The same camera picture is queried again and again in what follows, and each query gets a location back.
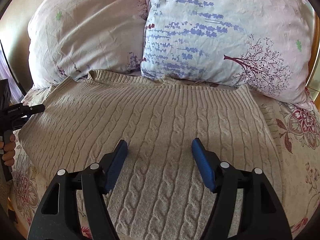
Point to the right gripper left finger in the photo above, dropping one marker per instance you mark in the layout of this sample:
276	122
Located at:
57	214

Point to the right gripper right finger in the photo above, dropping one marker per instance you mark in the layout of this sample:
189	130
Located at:
262	214

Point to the beige cable-knit sweater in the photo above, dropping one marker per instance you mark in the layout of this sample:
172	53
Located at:
159	193

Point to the left hand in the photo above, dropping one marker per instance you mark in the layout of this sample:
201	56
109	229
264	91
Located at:
9	151

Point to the pink floral pillow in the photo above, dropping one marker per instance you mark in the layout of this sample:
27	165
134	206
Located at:
68	38

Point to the wooden headboard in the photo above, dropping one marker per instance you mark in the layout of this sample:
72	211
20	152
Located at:
311	83

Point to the lavender print pillow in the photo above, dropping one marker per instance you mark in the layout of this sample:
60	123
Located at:
264	44

